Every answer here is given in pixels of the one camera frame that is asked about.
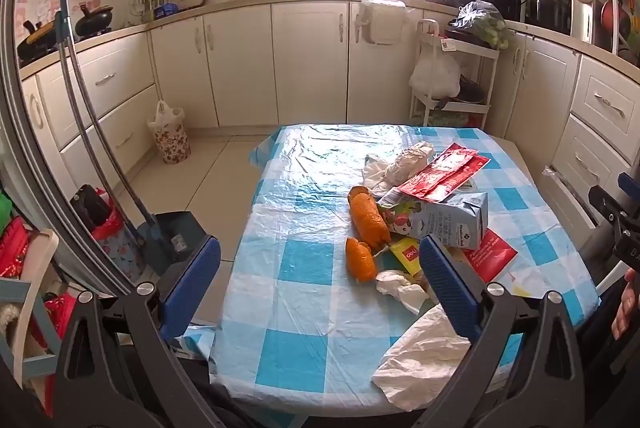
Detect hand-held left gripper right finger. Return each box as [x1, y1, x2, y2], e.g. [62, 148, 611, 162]
[419, 235, 587, 428]

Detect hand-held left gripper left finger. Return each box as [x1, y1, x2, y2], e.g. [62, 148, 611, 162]
[54, 235, 223, 428]

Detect grey-blue milk carton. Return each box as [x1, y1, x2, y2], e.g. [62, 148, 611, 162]
[376, 188, 489, 250]

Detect red foil packet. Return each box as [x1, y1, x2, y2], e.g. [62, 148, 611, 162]
[425, 142, 482, 174]
[397, 154, 492, 205]

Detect large orange peel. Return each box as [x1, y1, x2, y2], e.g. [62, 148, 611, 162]
[348, 187, 392, 250]

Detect white paper wrapper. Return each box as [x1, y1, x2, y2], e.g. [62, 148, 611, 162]
[385, 140, 435, 184]

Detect person's right hand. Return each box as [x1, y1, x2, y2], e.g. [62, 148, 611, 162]
[612, 269, 640, 341]

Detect white drawer with plastic bags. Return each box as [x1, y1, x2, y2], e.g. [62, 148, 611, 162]
[541, 164, 601, 231]

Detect small crumpled white tissue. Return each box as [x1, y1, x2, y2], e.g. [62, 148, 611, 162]
[375, 270, 430, 315]

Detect yellow packet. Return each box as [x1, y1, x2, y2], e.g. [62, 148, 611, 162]
[389, 237, 424, 275]

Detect red flat packet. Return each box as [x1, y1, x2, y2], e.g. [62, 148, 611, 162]
[461, 229, 519, 284]

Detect white drawer cabinet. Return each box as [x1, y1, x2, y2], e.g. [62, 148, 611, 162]
[545, 53, 640, 229]

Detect small orange peel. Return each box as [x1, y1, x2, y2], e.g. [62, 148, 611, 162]
[345, 236, 377, 284]

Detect floral shopping bag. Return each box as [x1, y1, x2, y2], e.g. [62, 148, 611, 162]
[70, 184, 148, 283]

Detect blue checkered tablecloth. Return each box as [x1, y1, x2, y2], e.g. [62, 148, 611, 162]
[207, 124, 601, 411]

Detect floral basket with plastic bag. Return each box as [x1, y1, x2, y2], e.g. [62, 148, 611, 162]
[146, 100, 192, 165]

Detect white electric kettle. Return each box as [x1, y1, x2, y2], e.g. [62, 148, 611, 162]
[570, 0, 610, 47]

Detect dark pan with lid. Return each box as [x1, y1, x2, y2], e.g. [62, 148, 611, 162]
[442, 75, 487, 105]

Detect black pot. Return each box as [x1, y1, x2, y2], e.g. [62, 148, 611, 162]
[526, 0, 573, 35]

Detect white trolley shelf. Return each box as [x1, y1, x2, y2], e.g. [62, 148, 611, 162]
[409, 19, 502, 129]

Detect white cabinet under stove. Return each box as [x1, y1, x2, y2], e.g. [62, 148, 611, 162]
[20, 30, 166, 189]

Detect bulging white plastic bag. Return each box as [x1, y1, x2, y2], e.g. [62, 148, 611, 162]
[408, 50, 462, 100]

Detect plastic bag of greens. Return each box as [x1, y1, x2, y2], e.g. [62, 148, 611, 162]
[445, 0, 516, 50]

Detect white kitchen base cabinets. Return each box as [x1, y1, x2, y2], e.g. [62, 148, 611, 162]
[147, 0, 578, 141]

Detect white hanging door bin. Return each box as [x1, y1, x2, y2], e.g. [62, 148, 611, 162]
[356, 0, 410, 47]

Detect black wok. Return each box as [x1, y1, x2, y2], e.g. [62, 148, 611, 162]
[74, 4, 116, 38]

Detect black frying pan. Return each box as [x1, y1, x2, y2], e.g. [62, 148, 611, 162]
[16, 20, 60, 61]

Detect long-handled dustpan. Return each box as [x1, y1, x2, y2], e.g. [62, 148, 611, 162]
[59, 43, 213, 277]

